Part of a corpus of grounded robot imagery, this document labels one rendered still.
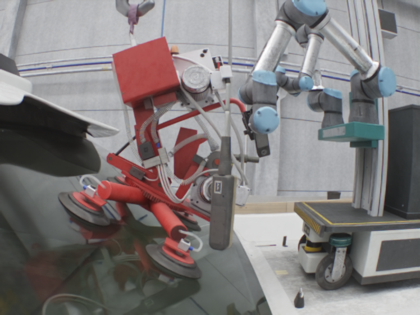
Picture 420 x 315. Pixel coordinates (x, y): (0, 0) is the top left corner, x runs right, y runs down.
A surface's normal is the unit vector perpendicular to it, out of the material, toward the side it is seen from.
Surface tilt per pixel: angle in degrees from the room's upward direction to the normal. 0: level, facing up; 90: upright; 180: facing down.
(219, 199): 90
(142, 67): 90
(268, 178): 90
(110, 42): 90
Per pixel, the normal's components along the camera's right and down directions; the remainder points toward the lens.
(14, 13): 0.00, 0.04
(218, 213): -0.58, 0.00
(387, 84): 0.29, 0.12
